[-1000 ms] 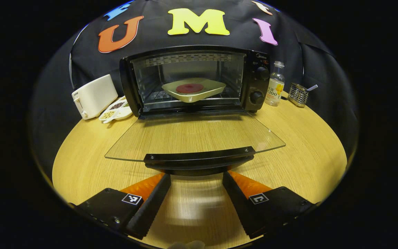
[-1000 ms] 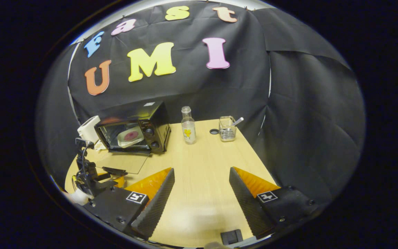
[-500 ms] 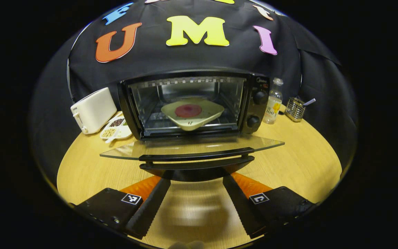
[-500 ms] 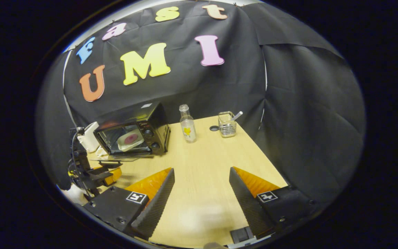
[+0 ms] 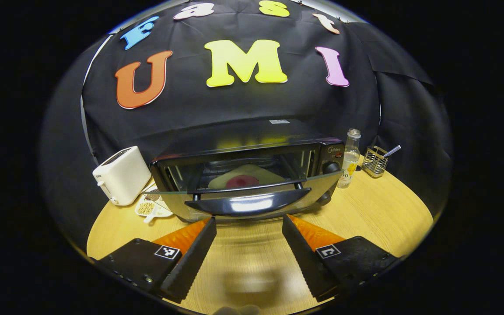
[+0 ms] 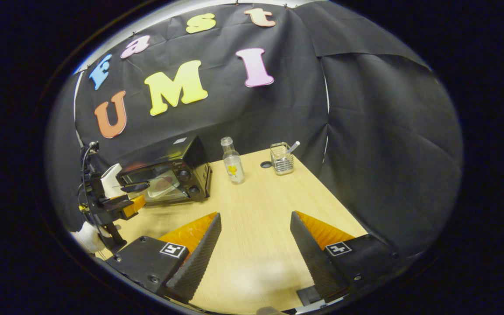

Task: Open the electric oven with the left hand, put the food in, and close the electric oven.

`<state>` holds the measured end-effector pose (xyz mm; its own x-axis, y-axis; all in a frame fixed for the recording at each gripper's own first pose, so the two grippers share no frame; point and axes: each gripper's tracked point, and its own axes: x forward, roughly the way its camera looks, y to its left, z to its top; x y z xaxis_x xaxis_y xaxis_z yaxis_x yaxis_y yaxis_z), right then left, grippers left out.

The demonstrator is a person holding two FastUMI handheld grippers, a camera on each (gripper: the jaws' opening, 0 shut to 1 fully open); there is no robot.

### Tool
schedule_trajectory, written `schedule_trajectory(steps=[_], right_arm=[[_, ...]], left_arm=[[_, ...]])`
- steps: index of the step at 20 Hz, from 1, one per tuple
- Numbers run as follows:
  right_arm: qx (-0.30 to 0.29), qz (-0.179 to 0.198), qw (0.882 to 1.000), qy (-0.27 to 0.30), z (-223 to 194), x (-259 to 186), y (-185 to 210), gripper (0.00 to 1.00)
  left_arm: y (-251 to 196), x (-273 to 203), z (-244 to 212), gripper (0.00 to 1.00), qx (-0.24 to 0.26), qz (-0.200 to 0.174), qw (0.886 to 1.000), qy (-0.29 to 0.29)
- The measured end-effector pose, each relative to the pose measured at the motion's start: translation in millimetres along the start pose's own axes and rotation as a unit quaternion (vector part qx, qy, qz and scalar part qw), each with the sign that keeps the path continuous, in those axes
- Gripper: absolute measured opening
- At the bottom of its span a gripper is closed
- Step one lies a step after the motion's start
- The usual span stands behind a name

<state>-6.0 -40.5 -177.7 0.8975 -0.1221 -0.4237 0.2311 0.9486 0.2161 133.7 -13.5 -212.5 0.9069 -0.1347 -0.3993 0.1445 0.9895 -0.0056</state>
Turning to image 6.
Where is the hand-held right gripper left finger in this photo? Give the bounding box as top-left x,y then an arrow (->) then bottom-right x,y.
105,212 -> 222,304

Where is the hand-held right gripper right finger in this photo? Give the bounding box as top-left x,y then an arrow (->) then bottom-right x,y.
290,211 -> 403,302

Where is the pink ham slice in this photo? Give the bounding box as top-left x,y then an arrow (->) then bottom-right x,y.
152,175 -> 176,192

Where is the white square plate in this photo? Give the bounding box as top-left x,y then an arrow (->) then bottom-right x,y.
147,173 -> 181,198

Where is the black electric oven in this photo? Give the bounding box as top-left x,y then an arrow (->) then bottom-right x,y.
116,135 -> 212,204

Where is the white toaster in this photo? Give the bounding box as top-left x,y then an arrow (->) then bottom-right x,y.
100,163 -> 123,198

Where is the clear glass bottle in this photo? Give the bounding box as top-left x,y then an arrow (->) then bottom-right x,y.
220,136 -> 245,185

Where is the clear glass cup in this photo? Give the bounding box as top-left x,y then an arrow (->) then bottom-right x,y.
270,142 -> 295,175

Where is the black backdrop cloth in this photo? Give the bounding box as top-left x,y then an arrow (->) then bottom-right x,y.
46,0 -> 463,254

